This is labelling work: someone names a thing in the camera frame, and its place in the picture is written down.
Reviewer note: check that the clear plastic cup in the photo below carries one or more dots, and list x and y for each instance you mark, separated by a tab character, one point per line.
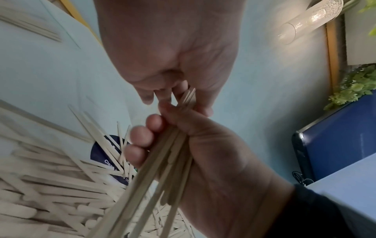
311	18

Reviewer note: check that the person's right hand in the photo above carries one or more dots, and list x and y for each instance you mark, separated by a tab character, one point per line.
229	186

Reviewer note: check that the bundle of wooden sticks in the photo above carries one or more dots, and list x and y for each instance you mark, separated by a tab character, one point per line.
164	167

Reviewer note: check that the pile of wooden sticks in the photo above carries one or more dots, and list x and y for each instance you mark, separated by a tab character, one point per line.
53	186

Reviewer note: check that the green plant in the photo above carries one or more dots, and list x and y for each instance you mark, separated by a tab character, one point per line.
349	90

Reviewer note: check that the person's left hand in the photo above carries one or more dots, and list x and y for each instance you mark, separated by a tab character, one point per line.
170	41

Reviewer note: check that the blue monitor screen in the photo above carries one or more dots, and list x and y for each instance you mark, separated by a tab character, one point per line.
340	139

